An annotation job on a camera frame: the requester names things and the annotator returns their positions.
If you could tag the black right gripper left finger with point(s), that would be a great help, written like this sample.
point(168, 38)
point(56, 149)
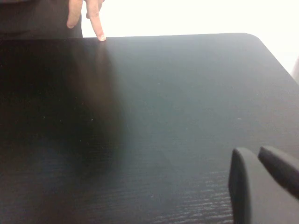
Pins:
point(257, 198)

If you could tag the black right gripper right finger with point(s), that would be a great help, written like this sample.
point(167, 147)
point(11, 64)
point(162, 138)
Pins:
point(282, 170)

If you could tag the person's left hand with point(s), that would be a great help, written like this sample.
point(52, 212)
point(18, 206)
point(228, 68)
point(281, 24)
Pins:
point(98, 23)

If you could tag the black trousers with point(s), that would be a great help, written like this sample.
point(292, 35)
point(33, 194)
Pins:
point(35, 18)

